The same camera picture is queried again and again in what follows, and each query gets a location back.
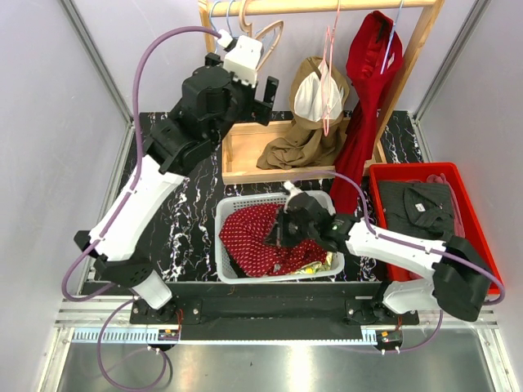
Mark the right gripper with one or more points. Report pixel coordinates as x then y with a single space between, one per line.
279 236

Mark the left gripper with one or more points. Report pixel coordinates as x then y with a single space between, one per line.
258 110

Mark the red polka dot garment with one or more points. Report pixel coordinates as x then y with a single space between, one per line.
243 234

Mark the lemon print skirt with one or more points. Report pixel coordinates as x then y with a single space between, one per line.
316 267

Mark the tan and white garment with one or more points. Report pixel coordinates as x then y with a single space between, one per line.
304 143

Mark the pink wire hanger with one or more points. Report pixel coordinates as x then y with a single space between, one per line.
325 79

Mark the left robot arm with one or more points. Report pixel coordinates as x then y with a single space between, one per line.
174 147

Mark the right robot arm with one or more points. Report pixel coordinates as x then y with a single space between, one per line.
451 276

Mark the wooden clothes rack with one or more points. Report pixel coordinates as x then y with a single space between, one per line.
244 144

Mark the white plastic laundry basket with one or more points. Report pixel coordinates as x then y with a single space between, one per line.
225 270

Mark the black marble mat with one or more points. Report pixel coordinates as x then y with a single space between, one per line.
179 240

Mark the red dress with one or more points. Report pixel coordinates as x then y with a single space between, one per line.
374 58

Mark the dark striped shirt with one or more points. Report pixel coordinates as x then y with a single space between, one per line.
421 210

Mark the pink garment in bin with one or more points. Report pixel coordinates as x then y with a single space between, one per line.
445 179

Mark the red plastic bin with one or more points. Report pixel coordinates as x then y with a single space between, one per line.
468 200

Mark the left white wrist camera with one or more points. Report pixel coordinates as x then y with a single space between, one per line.
242 60

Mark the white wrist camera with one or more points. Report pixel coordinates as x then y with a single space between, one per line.
242 60
292 192

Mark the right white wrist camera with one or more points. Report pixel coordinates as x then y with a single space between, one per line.
292 192

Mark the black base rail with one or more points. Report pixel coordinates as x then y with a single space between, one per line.
271 312

